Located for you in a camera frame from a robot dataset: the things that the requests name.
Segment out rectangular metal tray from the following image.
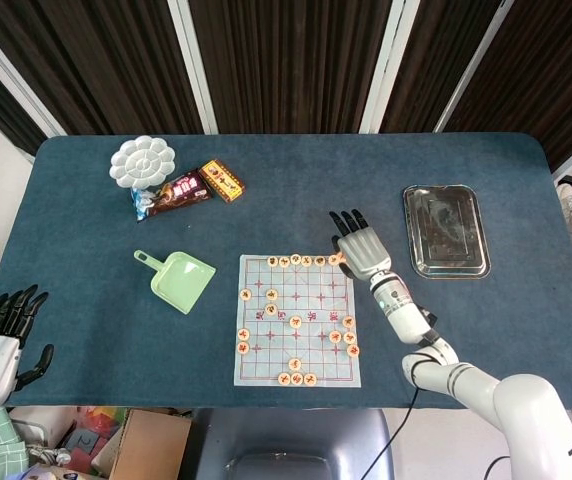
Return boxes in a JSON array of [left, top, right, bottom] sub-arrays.
[[402, 183, 492, 280]]

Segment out grey plastic chair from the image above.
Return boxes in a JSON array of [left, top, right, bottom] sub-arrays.
[[193, 407, 395, 480]]

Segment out white flower paint palette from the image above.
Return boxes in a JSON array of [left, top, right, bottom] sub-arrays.
[[109, 135, 175, 190]]

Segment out blue white snack packet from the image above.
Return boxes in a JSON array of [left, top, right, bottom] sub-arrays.
[[130, 187, 160, 223]]

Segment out green checkered cloth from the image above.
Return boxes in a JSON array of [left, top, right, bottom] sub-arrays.
[[0, 407, 30, 480]]

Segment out blue felt tablecloth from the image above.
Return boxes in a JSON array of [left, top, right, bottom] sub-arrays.
[[0, 132, 572, 411]]

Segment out colourful number foam blocks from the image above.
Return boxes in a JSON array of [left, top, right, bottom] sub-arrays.
[[60, 407, 127, 471]]

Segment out Chinese chess paper board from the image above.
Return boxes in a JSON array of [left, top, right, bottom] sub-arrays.
[[234, 253, 362, 389]]

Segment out green plastic dustpan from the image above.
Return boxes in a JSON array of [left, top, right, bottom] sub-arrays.
[[133, 248, 217, 316]]

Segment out yellow red snack box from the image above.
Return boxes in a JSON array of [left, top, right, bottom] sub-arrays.
[[198, 158, 246, 204]]

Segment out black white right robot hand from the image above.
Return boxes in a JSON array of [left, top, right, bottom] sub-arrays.
[[328, 209, 394, 282]]

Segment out brown cardboard box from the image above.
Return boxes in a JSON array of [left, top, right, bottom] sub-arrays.
[[90, 408, 193, 480]]

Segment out brown chocolate snack wrapper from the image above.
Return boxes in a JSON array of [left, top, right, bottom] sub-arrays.
[[148, 169, 215, 217]]

